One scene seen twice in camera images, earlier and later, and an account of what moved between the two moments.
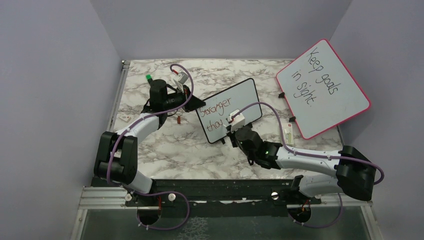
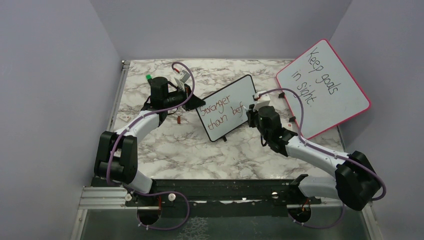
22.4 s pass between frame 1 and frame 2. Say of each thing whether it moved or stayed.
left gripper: stayed
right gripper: moved
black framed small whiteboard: stayed
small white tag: stayed
